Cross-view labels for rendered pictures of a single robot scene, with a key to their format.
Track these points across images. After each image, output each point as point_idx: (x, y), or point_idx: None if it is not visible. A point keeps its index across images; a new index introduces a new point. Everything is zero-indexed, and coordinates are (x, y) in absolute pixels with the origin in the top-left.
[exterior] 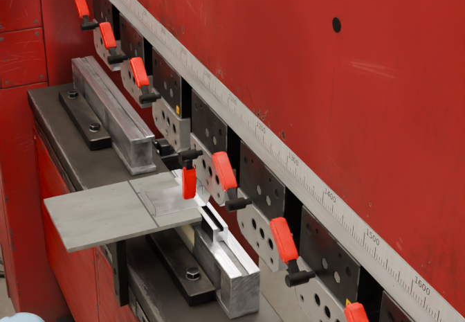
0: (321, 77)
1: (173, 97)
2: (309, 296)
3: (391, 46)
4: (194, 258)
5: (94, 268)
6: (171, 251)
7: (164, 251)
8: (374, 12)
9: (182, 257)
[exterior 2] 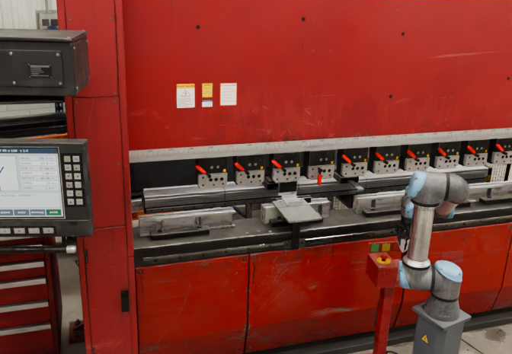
0: (385, 110)
1: (293, 162)
2: (382, 167)
3: (408, 93)
4: None
5: (248, 269)
6: None
7: None
8: (403, 88)
9: None
